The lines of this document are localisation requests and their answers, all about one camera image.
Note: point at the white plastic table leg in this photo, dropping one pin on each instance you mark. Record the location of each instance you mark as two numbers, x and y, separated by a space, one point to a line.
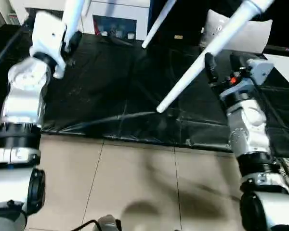
207 55
72 16
159 24

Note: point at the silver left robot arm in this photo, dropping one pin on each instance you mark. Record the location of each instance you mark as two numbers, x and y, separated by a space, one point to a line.
21 101

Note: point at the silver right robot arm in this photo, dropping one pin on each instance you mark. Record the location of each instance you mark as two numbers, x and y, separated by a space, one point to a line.
248 134

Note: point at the red bottle behind glass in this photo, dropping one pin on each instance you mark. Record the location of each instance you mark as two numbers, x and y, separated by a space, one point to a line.
96 28

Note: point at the grey cushion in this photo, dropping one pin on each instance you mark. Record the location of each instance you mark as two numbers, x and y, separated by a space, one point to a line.
250 36

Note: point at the black box with yellow label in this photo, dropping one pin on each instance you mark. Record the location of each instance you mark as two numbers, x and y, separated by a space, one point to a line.
183 29

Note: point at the white flat board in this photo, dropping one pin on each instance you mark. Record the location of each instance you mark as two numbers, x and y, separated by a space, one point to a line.
284 69

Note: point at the black work mat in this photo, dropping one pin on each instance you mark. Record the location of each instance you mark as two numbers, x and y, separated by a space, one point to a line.
110 84

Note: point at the white cup behind glass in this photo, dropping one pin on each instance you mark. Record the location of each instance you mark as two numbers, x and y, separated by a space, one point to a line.
130 36

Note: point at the white glass-door cabinet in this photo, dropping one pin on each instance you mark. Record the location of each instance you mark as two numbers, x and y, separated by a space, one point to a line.
125 12

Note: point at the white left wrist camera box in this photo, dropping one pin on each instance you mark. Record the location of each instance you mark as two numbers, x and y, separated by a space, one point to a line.
48 36

